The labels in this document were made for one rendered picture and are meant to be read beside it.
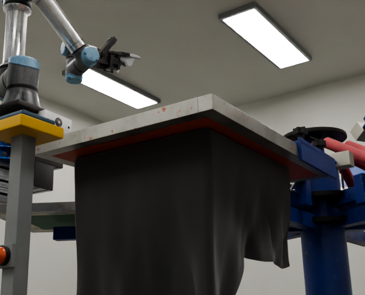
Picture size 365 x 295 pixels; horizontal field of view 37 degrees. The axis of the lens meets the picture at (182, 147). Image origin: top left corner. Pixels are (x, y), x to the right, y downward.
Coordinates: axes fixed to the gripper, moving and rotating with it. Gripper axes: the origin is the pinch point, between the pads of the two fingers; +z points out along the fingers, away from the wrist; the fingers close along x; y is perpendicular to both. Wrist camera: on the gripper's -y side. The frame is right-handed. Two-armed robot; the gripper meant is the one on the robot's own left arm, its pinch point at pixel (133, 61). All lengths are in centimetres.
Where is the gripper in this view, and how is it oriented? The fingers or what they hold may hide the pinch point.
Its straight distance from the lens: 263.3
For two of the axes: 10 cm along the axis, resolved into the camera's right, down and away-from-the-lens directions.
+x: 5.7, -1.2, -8.2
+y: -0.5, 9.8, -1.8
